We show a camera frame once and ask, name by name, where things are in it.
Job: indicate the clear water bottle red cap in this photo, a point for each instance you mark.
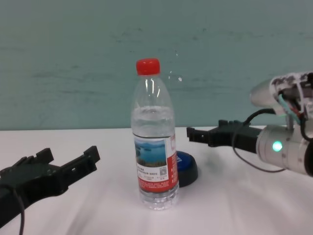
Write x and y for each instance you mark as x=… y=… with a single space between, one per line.
x=154 y=127

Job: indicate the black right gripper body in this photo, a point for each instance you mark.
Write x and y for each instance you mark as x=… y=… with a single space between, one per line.
x=244 y=138

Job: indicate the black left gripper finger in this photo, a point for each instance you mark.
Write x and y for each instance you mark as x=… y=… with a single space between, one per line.
x=34 y=161
x=80 y=166

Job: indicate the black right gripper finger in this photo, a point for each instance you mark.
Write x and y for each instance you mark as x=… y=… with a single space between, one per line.
x=230 y=124
x=199 y=135

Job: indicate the blue push button black base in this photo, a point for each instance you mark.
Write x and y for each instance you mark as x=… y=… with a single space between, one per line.
x=187 y=166

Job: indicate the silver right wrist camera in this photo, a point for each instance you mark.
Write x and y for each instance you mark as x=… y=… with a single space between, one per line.
x=264 y=94

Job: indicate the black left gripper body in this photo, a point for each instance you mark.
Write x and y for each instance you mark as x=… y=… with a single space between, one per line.
x=31 y=183

